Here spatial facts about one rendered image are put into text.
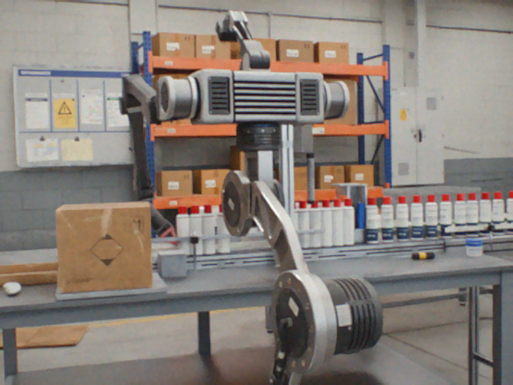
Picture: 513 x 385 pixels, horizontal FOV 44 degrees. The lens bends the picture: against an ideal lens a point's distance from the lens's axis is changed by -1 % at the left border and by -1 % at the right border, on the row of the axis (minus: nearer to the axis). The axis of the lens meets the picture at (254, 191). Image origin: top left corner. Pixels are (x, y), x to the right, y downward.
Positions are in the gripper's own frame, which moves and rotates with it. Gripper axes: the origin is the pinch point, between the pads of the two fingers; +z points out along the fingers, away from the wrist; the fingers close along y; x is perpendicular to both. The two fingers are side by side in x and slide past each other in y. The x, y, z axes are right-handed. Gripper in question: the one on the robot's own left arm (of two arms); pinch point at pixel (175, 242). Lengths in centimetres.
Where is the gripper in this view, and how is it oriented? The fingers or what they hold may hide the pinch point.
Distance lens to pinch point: 258.2
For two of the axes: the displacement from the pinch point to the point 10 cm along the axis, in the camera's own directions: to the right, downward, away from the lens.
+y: -2.7, -0.5, 9.6
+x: -7.4, 6.5, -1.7
